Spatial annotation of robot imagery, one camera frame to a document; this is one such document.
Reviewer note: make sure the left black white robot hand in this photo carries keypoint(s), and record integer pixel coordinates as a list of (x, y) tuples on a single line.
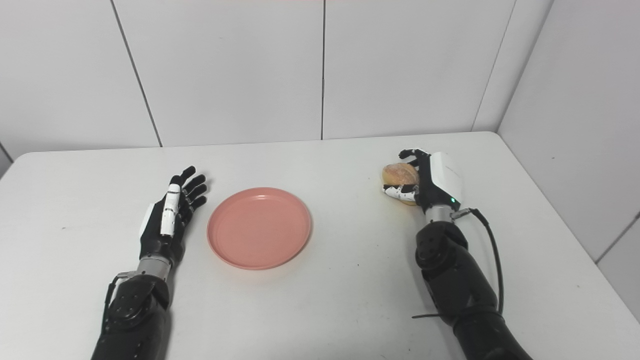
[(165, 225)]

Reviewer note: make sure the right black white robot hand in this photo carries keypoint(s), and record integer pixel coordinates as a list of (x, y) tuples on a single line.
[(440, 182)]

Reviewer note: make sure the golden bread roll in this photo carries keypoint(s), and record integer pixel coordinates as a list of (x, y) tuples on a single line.
[(397, 175)]

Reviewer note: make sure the pink round plate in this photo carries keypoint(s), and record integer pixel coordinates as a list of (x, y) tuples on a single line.
[(260, 230)]

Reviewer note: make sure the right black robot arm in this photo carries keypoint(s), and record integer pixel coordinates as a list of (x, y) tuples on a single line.
[(465, 290)]

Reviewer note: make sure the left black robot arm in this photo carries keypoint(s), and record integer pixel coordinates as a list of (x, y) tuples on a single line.
[(132, 315)]

